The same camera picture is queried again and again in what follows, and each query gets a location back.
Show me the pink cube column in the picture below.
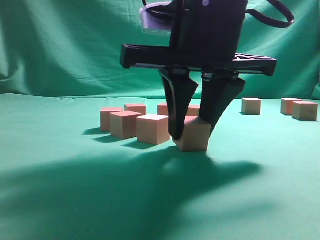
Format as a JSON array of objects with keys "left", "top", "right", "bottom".
[
  {"left": 136, "top": 114, "right": 171, "bottom": 145},
  {"left": 124, "top": 103, "right": 147, "bottom": 116},
  {"left": 110, "top": 110, "right": 141, "bottom": 140},
  {"left": 280, "top": 98, "right": 303, "bottom": 116},
  {"left": 292, "top": 101, "right": 319, "bottom": 122},
  {"left": 100, "top": 107, "right": 123, "bottom": 132},
  {"left": 173, "top": 116, "right": 211, "bottom": 152},
  {"left": 241, "top": 97, "right": 262, "bottom": 115}
]

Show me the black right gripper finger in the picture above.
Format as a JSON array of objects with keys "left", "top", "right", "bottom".
[
  {"left": 159, "top": 69, "right": 199, "bottom": 140},
  {"left": 199, "top": 71, "right": 246, "bottom": 132}
]

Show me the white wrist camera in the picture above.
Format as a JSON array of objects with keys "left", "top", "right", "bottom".
[{"left": 138, "top": 1, "right": 173, "bottom": 36}]

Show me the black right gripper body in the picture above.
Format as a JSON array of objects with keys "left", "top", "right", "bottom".
[{"left": 120, "top": 0, "right": 277, "bottom": 76}]

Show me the black camera cable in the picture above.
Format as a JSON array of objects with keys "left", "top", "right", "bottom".
[{"left": 244, "top": 0, "right": 295, "bottom": 29}]

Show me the pink cube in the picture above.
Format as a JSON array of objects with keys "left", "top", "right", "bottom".
[
  {"left": 157, "top": 102, "right": 168, "bottom": 116},
  {"left": 186, "top": 104, "right": 201, "bottom": 116}
]

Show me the green cloth backdrop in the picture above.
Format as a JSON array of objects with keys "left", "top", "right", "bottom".
[{"left": 0, "top": 0, "right": 320, "bottom": 240}]

